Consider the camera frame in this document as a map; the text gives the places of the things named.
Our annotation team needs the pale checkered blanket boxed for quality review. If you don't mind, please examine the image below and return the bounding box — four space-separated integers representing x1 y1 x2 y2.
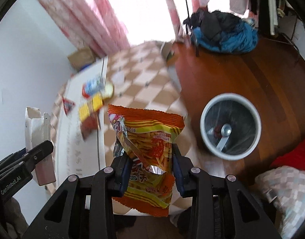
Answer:
254 166 305 239

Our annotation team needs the blue white snack packet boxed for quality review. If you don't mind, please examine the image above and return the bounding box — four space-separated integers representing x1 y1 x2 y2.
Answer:
82 76 106 97

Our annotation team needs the cardboard box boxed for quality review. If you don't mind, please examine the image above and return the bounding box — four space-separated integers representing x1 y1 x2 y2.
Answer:
67 47 96 72

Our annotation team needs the person's left forearm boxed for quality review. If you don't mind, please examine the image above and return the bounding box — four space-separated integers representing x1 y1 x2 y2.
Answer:
3 196 31 239

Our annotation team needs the pink curtain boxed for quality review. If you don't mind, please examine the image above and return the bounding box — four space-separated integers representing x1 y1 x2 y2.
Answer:
30 0 183 55

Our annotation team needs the red cloth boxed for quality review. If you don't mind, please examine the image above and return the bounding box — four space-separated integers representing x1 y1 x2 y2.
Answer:
269 134 305 173

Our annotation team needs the black jacket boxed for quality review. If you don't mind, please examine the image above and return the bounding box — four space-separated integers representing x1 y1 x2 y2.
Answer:
183 8 242 51

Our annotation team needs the small red snack packet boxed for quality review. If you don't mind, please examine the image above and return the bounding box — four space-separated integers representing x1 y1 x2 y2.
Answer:
62 97 76 116

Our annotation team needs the dark red snack packet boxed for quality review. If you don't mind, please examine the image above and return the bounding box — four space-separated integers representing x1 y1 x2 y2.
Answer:
80 113 101 140

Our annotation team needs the white green carton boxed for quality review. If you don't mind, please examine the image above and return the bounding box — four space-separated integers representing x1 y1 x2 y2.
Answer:
160 41 179 66

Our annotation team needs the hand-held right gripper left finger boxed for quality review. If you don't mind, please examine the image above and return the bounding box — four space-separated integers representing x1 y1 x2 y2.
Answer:
22 155 133 239

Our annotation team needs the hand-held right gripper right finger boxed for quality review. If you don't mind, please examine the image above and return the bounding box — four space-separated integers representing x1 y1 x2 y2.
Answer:
171 143 282 239

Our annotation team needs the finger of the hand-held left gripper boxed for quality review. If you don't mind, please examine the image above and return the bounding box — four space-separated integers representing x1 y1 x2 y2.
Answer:
0 148 27 173
22 140 55 173

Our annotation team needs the white torn paper packet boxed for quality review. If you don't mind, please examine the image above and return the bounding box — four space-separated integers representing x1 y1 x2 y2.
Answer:
25 107 57 186

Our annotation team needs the orange yellow snack packet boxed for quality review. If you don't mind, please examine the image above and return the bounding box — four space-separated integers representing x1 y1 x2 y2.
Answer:
108 104 185 217

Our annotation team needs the white low table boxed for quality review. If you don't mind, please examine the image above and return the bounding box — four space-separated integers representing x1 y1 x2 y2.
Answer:
54 57 109 211

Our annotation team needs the thin black pole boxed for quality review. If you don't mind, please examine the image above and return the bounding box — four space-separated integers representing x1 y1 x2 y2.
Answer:
182 0 193 36

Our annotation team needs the blue cloth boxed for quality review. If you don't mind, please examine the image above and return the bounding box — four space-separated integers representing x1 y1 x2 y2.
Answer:
192 21 259 54

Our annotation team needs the white round trash bin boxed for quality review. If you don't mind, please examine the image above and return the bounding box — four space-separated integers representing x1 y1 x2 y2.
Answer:
200 93 262 161

